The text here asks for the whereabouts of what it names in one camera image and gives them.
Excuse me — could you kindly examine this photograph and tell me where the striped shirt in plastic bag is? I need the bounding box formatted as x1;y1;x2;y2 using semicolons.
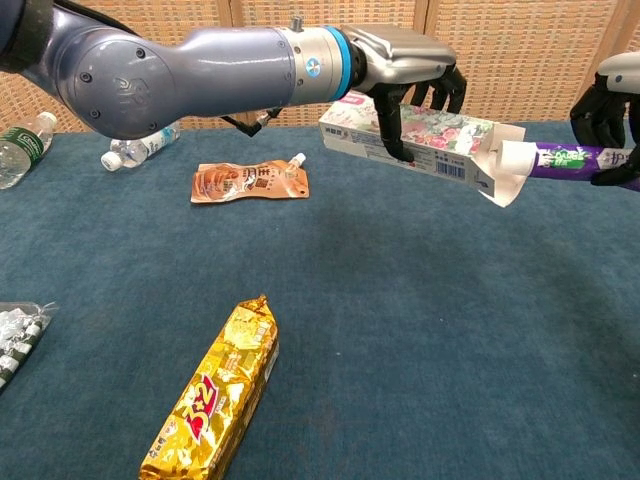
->
0;301;59;396

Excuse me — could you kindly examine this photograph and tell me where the green label water bottle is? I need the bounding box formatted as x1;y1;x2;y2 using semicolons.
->
0;111;58;191

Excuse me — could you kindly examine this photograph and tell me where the orange spout pouch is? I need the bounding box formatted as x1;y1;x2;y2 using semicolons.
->
189;152;311;205

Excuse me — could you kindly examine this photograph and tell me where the floral toothpaste carton box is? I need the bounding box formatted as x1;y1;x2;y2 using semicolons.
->
318;93;527;208

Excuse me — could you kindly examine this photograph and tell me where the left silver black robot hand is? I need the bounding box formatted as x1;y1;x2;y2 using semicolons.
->
344;23;469;164

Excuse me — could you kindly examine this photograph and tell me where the purple toothpaste tube white cap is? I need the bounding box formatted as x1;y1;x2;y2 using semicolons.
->
498;139;640;185

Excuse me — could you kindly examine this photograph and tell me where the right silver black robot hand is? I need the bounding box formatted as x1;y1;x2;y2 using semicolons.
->
569;49;640;194

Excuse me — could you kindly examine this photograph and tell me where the teal carpet table mat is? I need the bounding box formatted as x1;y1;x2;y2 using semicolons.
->
0;119;640;480

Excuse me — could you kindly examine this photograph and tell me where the gold foil biscuit pack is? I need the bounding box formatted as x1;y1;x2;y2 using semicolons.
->
138;293;280;480

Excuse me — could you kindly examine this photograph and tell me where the blue label water bottle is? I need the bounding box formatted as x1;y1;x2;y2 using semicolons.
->
100;121;182;172

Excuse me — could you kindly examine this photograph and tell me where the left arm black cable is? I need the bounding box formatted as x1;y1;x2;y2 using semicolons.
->
219;106;282;138

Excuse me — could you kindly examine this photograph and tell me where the woven wooden folding screen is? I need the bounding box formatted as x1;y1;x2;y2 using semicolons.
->
0;0;640;134

